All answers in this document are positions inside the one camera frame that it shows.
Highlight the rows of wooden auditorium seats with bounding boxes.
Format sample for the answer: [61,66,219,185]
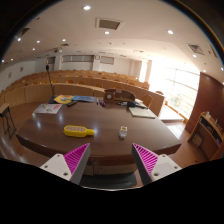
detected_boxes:
[0,69,166,116]

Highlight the yellow folder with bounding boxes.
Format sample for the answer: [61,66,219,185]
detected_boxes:
[53,94,76,105]

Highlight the white notebook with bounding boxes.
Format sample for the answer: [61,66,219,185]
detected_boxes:
[128,106,157,119]

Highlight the wooden desk organizer with clock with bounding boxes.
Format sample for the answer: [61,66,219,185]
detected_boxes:
[104,87,137,104]

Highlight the blue booklet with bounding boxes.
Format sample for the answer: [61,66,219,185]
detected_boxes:
[71,95,98,103]

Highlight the recessed ceiling lights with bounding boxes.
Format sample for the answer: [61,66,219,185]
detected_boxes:
[1,4,224,73]

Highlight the yellow power strip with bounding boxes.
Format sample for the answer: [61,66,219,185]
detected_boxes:
[63,124,95,138]

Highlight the small wooden side table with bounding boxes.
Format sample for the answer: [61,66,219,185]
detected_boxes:
[0,102,17,140]

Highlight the white printed paper sheet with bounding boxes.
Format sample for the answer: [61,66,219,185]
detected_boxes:
[33,103,63,115]

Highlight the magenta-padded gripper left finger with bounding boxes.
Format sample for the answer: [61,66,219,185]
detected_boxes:
[39,142,92,186]

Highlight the large ceiling air vent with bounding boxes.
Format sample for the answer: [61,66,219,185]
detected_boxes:
[95,17,124,31]

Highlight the small ceiling air vent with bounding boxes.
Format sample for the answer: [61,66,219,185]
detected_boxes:
[15,27,31,38]
[187,43,205,56]

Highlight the wooden shelf unit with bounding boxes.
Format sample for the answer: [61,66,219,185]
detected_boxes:
[187,111,224,161]

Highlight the black gooseneck desk microphone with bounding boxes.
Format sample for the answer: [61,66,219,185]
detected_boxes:
[45,64,58,104]

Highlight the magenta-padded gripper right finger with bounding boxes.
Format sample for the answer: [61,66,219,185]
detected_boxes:
[131,143,183,186]

